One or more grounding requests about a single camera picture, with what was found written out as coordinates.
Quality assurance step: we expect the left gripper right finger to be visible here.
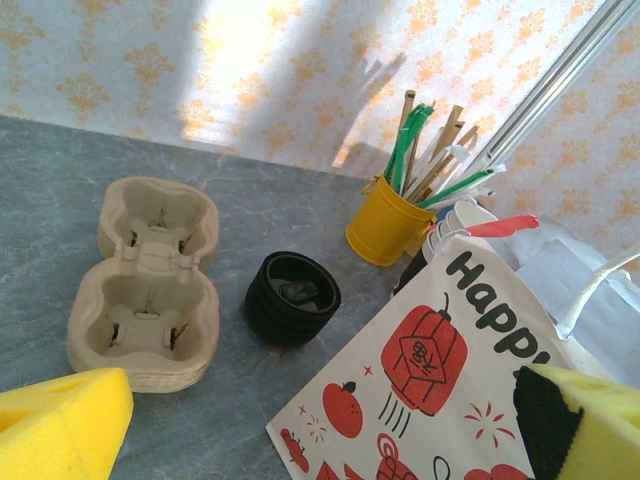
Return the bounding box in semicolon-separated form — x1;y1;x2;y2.
513;363;640;480

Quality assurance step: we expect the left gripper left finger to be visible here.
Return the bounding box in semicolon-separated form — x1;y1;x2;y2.
0;368;135;480

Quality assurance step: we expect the red white paper bag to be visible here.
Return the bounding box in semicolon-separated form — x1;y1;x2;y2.
264;214;640;480

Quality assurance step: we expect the stack of cardboard cup carriers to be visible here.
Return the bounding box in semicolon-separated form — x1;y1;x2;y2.
66;176;222;395

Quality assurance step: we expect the stack of black cup lids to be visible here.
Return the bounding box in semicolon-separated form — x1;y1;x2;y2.
244;251;342;348

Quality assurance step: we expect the stack of paper cups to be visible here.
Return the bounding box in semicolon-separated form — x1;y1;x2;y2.
392;198;496;296

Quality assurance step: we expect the white wrapped straw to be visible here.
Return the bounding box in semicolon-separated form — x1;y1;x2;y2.
417;163;507;210
409;144;471;201

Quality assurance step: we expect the yellow metal bucket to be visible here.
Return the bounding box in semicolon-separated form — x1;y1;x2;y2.
345;173;438;267

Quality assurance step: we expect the green straw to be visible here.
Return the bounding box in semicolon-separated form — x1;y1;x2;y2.
399;102;436;191
392;102;426;189

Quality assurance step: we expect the thin tan paper straw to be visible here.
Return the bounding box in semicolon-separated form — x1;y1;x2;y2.
398;89;417;151

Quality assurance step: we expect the aluminium corner post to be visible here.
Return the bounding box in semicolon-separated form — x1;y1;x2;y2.
474;0;640;174

